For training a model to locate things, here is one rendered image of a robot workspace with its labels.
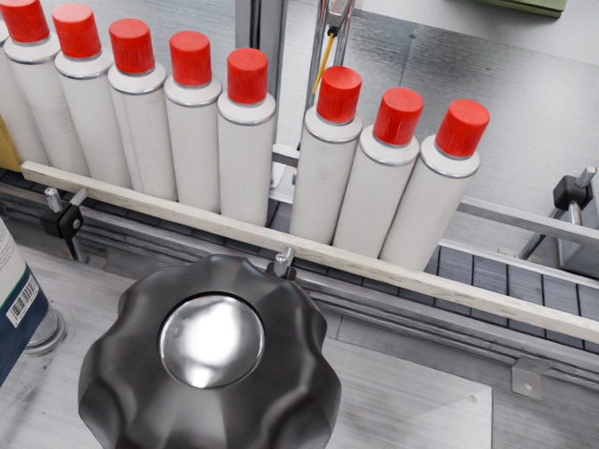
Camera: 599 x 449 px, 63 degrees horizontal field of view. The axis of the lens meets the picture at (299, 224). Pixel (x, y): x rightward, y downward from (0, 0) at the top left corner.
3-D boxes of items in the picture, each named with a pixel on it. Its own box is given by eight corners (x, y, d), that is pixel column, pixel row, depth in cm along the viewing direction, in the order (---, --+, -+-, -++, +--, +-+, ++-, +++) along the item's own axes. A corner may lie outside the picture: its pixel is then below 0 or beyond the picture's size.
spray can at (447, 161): (374, 275, 52) (435, 123, 36) (380, 239, 55) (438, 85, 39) (422, 287, 52) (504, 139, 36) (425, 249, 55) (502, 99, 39)
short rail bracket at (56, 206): (61, 268, 54) (25, 196, 45) (91, 227, 58) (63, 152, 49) (86, 276, 54) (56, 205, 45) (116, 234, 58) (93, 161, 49)
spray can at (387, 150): (327, 267, 52) (368, 112, 36) (333, 231, 55) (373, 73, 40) (375, 277, 52) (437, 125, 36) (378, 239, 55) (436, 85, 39)
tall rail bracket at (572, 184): (508, 295, 58) (584, 203, 46) (508, 248, 63) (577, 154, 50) (535, 302, 58) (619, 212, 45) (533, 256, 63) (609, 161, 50)
